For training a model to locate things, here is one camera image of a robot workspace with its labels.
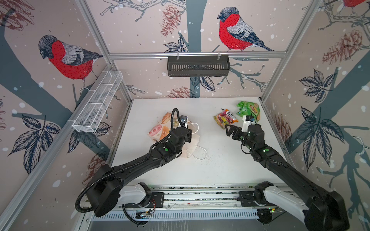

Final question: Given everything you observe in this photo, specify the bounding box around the Fox's fruits candy packet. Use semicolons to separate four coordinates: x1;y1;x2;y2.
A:
214;109;238;130

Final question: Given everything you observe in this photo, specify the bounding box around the printed paper bag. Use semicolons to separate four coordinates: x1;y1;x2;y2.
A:
147;112;208;160

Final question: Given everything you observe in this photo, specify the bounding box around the green snack packet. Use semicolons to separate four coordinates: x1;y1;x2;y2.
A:
236;101;260;122

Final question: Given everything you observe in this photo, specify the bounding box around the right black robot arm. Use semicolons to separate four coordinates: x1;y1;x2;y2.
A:
225;124;350;231

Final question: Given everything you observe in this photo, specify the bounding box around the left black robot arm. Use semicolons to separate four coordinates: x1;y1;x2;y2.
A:
86;127;192;217

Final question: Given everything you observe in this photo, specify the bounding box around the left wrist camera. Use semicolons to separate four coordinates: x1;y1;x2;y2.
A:
179;115;188;128

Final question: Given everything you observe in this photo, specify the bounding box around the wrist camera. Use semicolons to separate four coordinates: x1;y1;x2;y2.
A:
242;115;255;132
179;115;188;128

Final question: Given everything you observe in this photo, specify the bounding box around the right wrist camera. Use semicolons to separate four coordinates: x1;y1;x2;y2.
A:
242;115;255;132

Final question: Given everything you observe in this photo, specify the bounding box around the black corrugated cable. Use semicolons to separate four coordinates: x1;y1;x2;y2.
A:
74;107;181;226

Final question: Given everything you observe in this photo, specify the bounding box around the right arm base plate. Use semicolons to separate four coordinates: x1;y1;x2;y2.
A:
238;191;266;207

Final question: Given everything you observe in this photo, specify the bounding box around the black wall basket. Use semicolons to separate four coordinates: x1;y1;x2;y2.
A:
167;55;230;77

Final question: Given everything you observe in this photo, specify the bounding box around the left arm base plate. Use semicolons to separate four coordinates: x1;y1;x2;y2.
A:
124;192;164;209

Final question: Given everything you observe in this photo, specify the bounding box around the white wire mesh basket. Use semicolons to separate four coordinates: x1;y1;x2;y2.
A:
72;70;123;133

